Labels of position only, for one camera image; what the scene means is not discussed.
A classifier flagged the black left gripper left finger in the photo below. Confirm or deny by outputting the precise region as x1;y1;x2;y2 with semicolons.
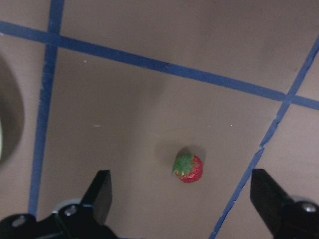
0;170;112;239

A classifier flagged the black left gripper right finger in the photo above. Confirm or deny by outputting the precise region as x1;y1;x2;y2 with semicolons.
250;169;319;239

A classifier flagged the light green plate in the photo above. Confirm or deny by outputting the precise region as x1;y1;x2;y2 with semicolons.
0;121;3;158

